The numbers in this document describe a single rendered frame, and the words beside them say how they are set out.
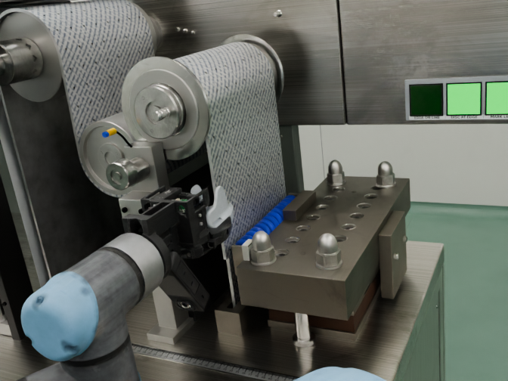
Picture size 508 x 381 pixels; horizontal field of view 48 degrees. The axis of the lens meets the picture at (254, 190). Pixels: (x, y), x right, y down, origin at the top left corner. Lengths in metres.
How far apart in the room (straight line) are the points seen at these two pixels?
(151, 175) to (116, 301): 0.27
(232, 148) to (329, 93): 0.27
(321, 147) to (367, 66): 2.67
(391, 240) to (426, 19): 0.36
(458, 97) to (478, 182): 2.55
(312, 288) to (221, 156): 0.23
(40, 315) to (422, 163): 3.11
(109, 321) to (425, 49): 0.67
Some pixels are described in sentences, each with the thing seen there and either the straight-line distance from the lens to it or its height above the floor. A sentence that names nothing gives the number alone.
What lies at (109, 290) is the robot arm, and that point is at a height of 1.13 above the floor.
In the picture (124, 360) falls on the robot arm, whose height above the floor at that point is 1.05.
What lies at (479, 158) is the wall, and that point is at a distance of 3.49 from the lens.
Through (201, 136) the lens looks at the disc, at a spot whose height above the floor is 1.21.
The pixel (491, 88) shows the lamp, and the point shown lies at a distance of 1.00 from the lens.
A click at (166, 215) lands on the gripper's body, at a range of 0.70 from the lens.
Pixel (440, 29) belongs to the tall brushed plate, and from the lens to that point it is 1.00.
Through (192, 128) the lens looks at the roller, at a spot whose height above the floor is 1.22.
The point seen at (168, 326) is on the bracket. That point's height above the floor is 0.92.
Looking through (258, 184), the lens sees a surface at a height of 1.09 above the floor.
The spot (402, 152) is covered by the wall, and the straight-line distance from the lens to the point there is 3.55.
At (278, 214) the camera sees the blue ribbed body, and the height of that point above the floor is 1.04.
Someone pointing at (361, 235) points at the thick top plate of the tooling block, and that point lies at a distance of 0.87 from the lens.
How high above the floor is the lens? 1.39
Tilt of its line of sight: 19 degrees down
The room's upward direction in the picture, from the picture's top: 7 degrees counter-clockwise
